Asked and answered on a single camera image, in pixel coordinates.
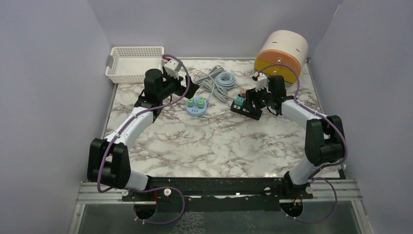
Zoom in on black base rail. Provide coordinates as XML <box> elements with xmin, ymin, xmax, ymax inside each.
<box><xmin>122</xmin><ymin>177</ymin><xmax>313</xmax><ymax>213</ymax></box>

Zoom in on white plastic basket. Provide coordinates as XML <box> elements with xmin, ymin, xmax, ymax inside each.
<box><xmin>105</xmin><ymin>46</ymin><xmax>164</xmax><ymax>84</ymax></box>

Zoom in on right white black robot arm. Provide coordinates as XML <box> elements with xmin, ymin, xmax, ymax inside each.
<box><xmin>234</xmin><ymin>73</ymin><xmax>347</xmax><ymax>198</ymax></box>

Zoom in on teal plug adapter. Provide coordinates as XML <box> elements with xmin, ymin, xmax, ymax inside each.
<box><xmin>234</xmin><ymin>96</ymin><xmax>245</xmax><ymax>107</ymax></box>

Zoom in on round blue socket hub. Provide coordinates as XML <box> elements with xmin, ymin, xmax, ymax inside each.
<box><xmin>185</xmin><ymin>96</ymin><xmax>208</xmax><ymax>117</ymax></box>

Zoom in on green plug adapter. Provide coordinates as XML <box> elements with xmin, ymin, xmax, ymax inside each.
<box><xmin>197</xmin><ymin>97</ymin><xmax>206</xmax><ymax>109</ymax></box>
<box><xmin>187</xmin><ymin>98</ymin><xmax>194</xmax><ymax>107</ymax></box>

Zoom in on black power strip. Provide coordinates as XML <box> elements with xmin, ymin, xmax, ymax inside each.
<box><xmin>230</xmin><ymin>101</ymin><xmax>262</xmax><ymax>120</ymax></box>

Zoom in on round cream drawer cabinet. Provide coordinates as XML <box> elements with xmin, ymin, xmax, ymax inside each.
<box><xmin>254</xmin><ymin>30</ymin><xmax>308</xmax><ymax>87</ymax></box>

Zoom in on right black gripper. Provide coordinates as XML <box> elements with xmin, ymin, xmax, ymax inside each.
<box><xmin>242</xmin><ymin>84</ymin><xmax>274</xmax><ymax>112</ymax></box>

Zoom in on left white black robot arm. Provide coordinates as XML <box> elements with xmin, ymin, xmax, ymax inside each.
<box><xmin>87</xmin><ymin>68</ymin><xmax>199</xmax><ymax>200</ymax></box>

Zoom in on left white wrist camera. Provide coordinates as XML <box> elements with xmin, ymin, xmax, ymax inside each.
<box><xmin>163</xmin><ymin>58</ymin><xmax>182</xmax><ymax>79</ymax></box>

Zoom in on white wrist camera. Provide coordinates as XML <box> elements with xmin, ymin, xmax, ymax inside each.
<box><xmin>253</xmin><ymin>72</ymin><xmax>268</xmax><ymax>92</ymax></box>
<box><xmin>163</xmin><ymin>58</ymin><xmax>182</xmax><ymax>79</ymax></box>

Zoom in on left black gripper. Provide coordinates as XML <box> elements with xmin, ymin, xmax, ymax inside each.
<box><xmin>157</xmin><ymin>70</ymin><xmax>198</xmax><ymax>100</ymax></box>

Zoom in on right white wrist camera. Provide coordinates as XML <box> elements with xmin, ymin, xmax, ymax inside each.
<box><xmin>253</xmin><ymin>72</ymin><xmax>268</xmax><ymax>92</ymax></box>

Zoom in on bundled grey power cable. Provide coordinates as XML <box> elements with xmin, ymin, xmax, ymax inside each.
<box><xmin>193</xmin><ymin>65</ymin><xmax>236</xmax><ymax>103</ymax></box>

